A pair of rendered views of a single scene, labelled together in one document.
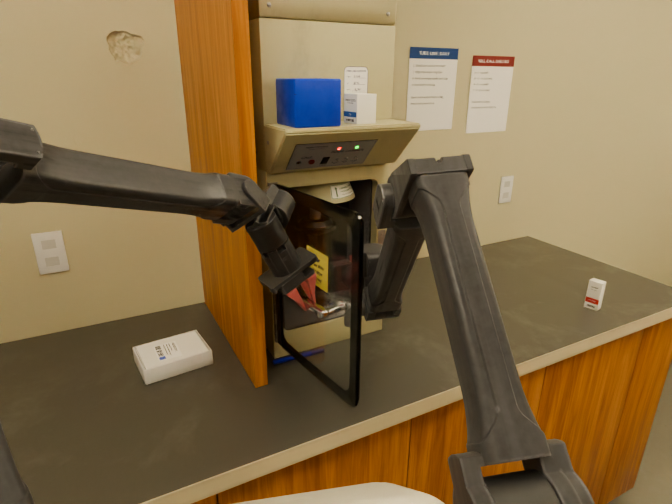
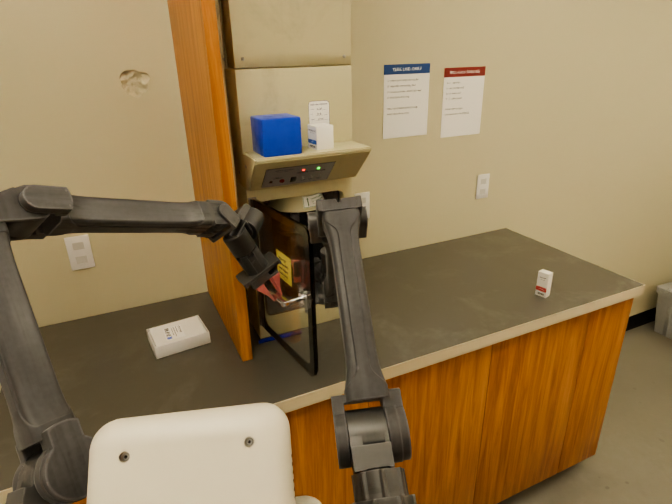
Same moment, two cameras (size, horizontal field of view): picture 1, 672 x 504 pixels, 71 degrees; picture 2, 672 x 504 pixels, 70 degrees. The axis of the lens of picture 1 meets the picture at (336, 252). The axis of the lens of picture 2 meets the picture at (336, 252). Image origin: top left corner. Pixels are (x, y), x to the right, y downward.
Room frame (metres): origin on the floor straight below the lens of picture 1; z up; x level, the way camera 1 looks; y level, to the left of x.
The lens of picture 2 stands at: (-0.22, -0.15, 1.74)
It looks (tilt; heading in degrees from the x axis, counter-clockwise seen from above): 23 degrees down; 3
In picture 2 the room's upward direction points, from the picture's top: 1 degrees counter-clockwise
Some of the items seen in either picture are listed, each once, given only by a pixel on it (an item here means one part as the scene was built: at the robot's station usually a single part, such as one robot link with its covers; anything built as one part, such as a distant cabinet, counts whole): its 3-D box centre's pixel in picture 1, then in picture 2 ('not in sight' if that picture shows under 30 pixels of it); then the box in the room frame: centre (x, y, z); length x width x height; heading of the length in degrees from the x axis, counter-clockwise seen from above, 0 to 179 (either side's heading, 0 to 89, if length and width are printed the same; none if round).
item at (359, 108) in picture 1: (359, 108); (320, 136); (1.05, -0.05, 1.54); 0.05 x 0.05 x 0.06; 32
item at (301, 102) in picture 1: (307, 102); (276, 134); (1.00, 0.06, 1.56); 0.10 x 0.10 x 0.09; 28
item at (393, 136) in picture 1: (344, 147); (308, 168); (1.04, -0.02, 1.46); 0.32 x 0.12 x 0.10; 118
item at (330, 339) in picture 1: (312, 291); (282, 285); (0.88, 0.05, 1.19); 0.30 x 0.01 x 0.40; 36
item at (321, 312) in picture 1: (320, 304); (285, 296); (0.80, 0.03, 1.20); 0.10 x 0.05 x 0.03; 36
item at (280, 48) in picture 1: (309, 191); (288, 200); (1.20, 0.07, 1.33); 0.32 x 0.25 x 0.77; 118
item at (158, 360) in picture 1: (172, 355); (178, 335); (0.99, 0.40, 0.96); 0.16 x 0.12 x 0.04; 124
